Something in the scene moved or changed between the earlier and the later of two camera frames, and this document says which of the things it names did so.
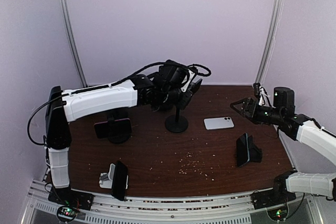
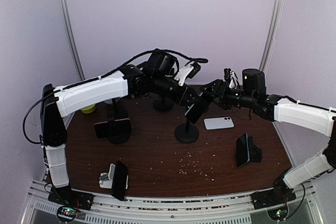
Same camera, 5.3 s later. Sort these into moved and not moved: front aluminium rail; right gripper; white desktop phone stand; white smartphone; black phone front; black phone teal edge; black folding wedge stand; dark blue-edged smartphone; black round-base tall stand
Moved: black round-base tall stand; dark blue-edged smartphone; right gripper
Not moved: black phone teal edge; black phone front; front aluminium rail; black folding wedge stand; white smartphone; white desktop phone stand
